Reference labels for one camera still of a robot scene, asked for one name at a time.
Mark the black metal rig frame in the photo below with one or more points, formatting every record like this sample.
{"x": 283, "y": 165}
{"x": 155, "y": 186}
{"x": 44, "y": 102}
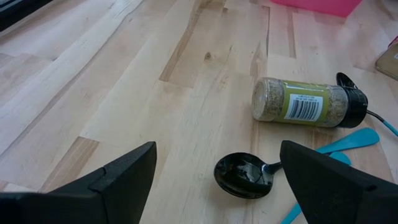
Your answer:
{"x": 18, "y": 15}

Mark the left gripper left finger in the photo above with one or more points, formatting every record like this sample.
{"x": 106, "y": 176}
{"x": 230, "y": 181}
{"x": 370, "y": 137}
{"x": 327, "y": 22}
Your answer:
{"x": 93, "y": 202}

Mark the pink plastic tray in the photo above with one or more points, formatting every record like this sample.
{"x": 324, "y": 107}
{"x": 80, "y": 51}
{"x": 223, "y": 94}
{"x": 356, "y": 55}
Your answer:
{"x": 317, "y": 6}

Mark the green label herb jar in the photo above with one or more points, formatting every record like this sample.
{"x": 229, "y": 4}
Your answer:
{"x": 304, "y": 102}

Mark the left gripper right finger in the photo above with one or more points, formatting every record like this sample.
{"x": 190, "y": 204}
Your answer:
{"x": 335, "y": 193}

